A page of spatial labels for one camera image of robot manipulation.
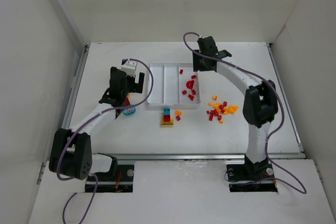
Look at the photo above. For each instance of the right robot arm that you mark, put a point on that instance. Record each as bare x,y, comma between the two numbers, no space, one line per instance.
260,102

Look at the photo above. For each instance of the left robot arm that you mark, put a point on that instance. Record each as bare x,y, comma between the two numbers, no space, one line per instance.
71,155

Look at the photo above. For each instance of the teal frog duplo piece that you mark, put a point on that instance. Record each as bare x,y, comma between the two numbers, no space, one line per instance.
129,110

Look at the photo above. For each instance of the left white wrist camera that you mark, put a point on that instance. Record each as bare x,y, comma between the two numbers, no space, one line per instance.
129,67

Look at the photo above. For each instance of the teal red yellow duplo stack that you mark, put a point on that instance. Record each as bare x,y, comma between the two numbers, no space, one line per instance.
166,119

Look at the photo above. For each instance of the red teal yellow duplo tower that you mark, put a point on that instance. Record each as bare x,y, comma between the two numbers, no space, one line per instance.
127,101

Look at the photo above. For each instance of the white three-compartment tray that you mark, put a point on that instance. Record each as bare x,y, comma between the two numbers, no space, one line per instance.
163,84

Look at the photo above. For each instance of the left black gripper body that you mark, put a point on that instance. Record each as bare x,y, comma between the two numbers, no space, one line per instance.
134,86

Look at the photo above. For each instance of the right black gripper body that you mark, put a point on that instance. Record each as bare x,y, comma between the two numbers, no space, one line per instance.
200,62

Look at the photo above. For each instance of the red orange lego pile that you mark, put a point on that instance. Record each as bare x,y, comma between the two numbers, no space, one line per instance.
218,110

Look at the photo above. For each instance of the red arch lego piece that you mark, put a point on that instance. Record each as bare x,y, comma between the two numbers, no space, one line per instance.
190,84

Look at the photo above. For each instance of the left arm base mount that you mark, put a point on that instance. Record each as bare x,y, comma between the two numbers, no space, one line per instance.
118,180

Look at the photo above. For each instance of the aluminium front rail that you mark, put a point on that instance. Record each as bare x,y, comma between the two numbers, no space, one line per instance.
176,157

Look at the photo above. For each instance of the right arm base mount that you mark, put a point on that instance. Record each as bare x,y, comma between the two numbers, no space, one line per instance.
242,181

